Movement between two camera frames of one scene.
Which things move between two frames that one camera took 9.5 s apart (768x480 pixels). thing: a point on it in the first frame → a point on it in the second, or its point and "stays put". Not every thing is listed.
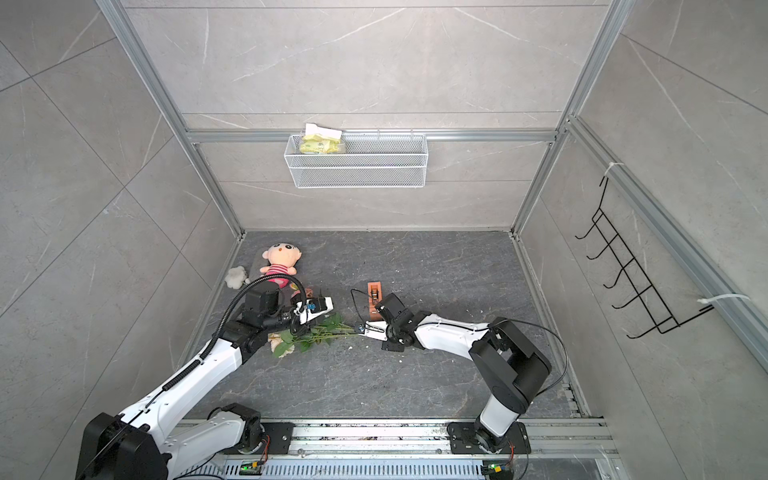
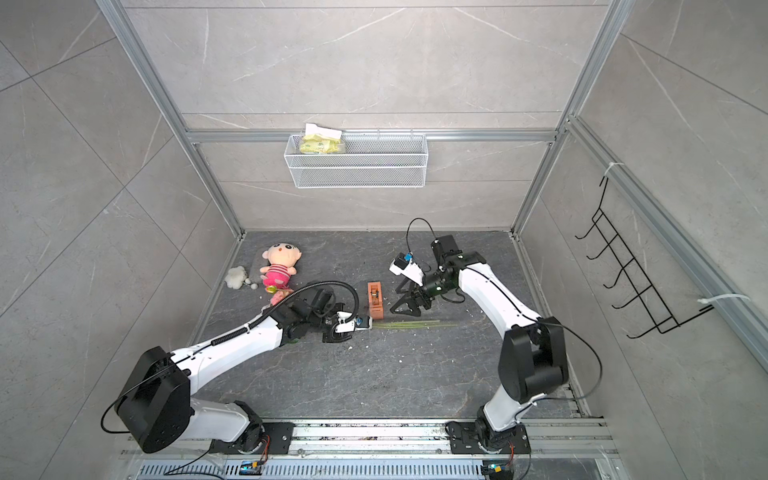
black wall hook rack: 646,297 stays put
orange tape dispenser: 374,290 stays put
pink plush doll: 282,258 stays put
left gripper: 303,330 → 337,337
